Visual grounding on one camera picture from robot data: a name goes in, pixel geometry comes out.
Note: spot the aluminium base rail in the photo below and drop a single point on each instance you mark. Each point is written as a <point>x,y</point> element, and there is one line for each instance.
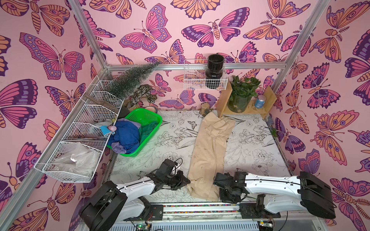
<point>204,217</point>

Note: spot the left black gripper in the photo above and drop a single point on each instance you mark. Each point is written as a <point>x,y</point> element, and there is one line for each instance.
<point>181,182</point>

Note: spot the blue and pink toy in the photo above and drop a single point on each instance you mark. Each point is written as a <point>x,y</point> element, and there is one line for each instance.
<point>107,128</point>

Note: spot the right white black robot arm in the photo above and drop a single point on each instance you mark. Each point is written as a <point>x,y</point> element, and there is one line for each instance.
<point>266,197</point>

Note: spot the lilac t-shirt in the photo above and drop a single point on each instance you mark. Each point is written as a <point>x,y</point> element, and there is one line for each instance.
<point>118,148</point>

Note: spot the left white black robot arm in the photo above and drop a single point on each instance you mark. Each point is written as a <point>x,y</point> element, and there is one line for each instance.
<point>119,202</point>

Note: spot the frosted miniature christmas tree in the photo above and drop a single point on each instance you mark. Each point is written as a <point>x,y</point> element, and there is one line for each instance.
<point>127,83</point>

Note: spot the black ribbed vase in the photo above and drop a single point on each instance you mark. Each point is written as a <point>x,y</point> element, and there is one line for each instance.
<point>214,71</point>

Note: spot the white wire wall shelf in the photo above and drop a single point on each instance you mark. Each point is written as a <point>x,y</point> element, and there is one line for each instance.
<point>97,106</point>

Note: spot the dark green t-shirt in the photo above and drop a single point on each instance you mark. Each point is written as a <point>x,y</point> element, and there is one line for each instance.
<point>146,131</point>

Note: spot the striped leaf plant in basket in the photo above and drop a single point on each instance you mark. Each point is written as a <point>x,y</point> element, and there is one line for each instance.
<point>144,92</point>

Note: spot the small white wire basket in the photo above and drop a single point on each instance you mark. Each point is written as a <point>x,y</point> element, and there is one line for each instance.
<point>194,75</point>

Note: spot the beige t-shirt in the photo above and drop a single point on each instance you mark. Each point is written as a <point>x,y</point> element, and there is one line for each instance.
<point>208,156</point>

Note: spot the black cone lamp shade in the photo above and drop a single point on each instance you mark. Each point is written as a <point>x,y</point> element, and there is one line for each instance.
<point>124,111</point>

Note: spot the small tree stump ornament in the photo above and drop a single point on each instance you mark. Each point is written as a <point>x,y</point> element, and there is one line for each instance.
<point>205,109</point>

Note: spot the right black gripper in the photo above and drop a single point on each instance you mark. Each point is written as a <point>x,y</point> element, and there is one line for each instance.
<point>219,182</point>

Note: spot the pink bowl with grey rim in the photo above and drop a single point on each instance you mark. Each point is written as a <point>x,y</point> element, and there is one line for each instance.
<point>152,109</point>

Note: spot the clear plastic bag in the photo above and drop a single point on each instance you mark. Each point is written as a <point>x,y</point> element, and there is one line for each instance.
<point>76,158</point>

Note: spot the blue tin can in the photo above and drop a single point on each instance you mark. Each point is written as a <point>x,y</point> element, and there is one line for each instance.
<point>260,101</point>

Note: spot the green plastic laundry basket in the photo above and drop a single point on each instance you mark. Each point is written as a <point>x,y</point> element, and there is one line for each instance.
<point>133,132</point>

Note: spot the green potted plant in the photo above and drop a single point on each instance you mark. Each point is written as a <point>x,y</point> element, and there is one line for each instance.
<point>242,93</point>

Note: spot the wooden corner shelf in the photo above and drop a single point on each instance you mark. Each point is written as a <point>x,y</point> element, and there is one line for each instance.
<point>223,110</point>

